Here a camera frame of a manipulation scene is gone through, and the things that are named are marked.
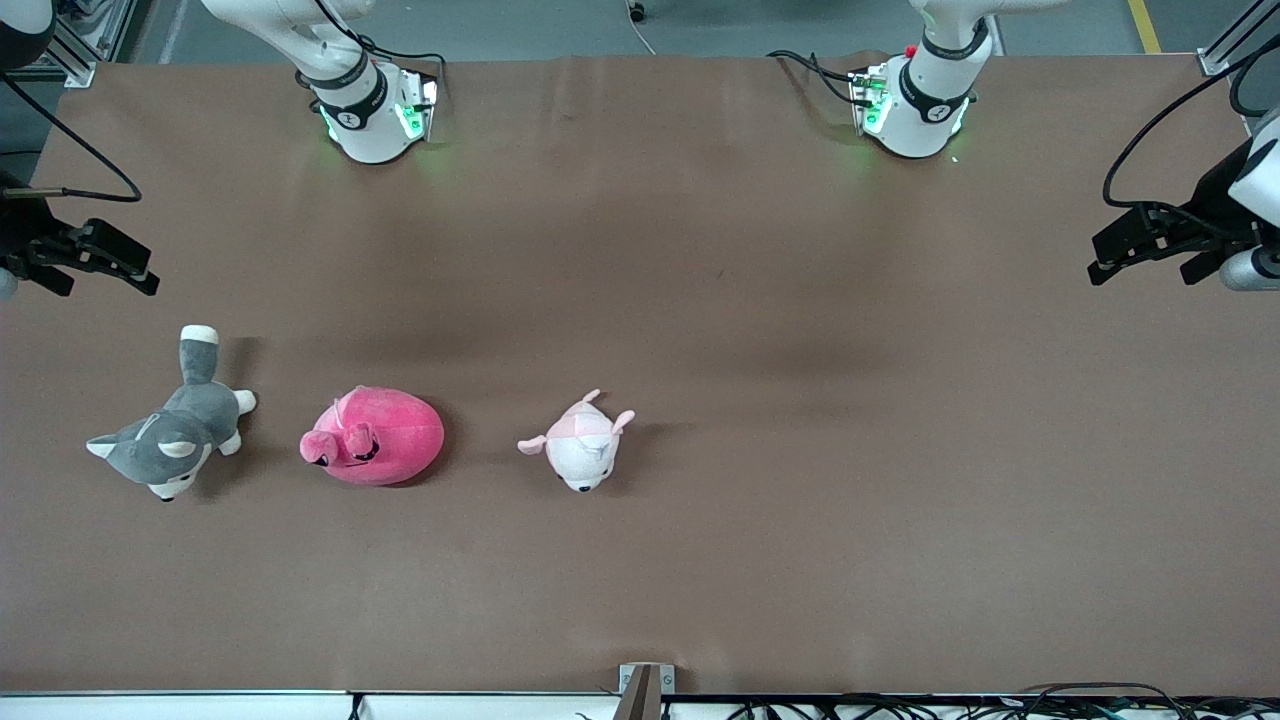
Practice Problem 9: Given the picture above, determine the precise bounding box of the hot pink plush toy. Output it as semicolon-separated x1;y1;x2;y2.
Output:
299;386;446;488

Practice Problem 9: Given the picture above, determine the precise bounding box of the brown table cover sheet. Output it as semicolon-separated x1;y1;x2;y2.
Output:
0;52;1280;696

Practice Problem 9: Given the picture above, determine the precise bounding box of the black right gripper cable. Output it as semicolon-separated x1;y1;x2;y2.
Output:
0;72;143;203

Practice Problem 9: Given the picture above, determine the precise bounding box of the grey white husky plush toy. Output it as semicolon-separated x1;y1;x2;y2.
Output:
86;325;258;502

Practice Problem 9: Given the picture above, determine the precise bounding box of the black left arm base cable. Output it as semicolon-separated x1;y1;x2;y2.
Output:
768;50;871;107

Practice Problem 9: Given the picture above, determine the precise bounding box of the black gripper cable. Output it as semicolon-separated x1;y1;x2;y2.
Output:
1103;45;1280;213
0;72;143;203

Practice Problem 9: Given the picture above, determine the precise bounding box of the black arm base cable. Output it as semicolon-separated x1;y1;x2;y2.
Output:
315;0;448;96
768;50;871;107

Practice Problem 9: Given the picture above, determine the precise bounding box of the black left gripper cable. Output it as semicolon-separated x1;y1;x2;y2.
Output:
1103;45;1280;213

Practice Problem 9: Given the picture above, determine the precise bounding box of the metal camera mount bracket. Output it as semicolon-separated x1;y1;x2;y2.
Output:
612;663;676;720

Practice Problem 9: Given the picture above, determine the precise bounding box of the white table edge rail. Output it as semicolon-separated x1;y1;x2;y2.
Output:
0;690;621;720

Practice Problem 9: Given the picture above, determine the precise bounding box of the aluminium frame post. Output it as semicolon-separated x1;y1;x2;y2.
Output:
1198;0;1280;77
40;20;97;89

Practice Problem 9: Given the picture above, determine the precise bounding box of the black cable bundle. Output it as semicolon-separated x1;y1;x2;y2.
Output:
722;683;1280;720

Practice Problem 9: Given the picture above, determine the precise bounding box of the black right arm base cable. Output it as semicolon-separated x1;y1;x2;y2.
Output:
315;0;448;96

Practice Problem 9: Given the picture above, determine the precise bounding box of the pale pink white plush toy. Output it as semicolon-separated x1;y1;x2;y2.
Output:
517;389;636;493

